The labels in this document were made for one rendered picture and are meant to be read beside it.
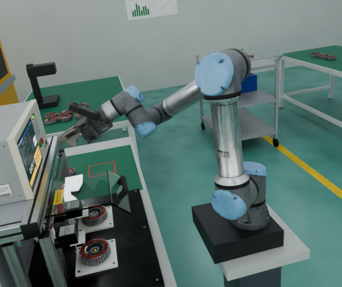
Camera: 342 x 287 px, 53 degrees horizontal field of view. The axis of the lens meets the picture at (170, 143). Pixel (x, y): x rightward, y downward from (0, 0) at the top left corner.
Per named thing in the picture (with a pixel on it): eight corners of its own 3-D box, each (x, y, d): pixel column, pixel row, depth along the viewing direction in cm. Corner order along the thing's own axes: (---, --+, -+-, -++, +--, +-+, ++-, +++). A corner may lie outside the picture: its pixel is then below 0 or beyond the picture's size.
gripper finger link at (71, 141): (64, 154, 129) (85, 141, 128) (54, 143, 126) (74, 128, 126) (65, 151, 132) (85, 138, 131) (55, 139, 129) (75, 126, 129)
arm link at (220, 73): (260, 205, 119) (247, 46, 103) (243, 228, 108) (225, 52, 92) (229, 200, 127) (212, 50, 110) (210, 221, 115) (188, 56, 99)
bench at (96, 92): (128, 128, 473) (119, 75, 443) (149, 197, 306) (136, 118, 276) (47, 143, 456) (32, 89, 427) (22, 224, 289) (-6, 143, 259)
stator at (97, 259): (110, 242, 134) (108, 234, 132) (111, 262, 123) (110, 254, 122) (81, 249, 132) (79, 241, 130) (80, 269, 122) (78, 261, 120)
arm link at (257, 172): (271, 192, 129) (272, 160, 124) (257, 209, 119) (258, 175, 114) (241, 185, 136) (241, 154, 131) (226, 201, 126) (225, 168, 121)
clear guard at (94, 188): (124, 179, 132) (122, 165, 130) (131, 214, 111) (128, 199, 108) (38, 197, 127) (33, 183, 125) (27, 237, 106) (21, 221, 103)
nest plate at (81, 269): (115, 240, 136) (114, 238, 136) (118, 267, 123) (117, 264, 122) (77, 249, 134) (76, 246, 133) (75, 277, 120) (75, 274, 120)
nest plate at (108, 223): (111, 208, 158) (111, 205, 157) (114, 226, 144) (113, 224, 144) (79, 214, 156) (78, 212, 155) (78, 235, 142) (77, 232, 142)
